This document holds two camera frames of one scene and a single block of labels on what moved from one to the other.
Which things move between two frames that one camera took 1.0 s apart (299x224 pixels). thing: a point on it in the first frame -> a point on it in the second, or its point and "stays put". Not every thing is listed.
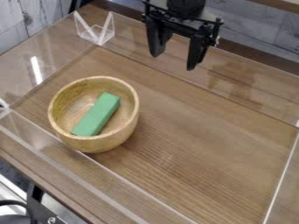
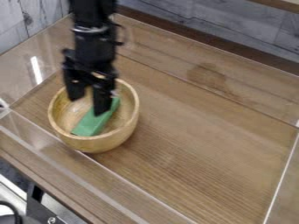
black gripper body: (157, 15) -> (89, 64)
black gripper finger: (159, 33) -> (75, 82)
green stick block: (97, 115) stays put
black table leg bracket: (39, 213) stays put
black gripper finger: (199, 45) -> (103, 94)
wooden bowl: (93, 111) stays put
